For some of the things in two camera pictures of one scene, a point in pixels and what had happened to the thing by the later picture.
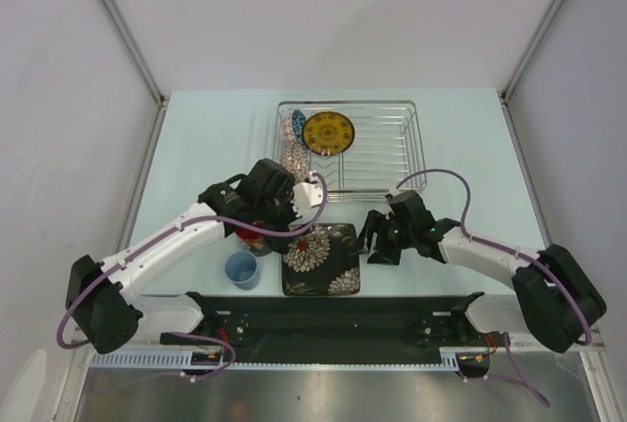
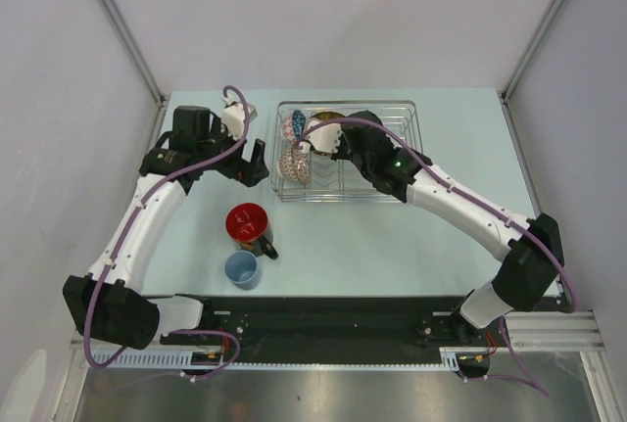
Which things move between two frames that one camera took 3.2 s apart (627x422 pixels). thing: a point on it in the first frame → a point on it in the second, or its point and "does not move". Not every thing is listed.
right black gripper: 372,223 → 341,153
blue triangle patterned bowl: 298,125 does not move
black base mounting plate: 335,328 does not move
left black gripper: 282,227 → 247,172
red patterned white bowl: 295,158 does not move
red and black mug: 258,244 does not move
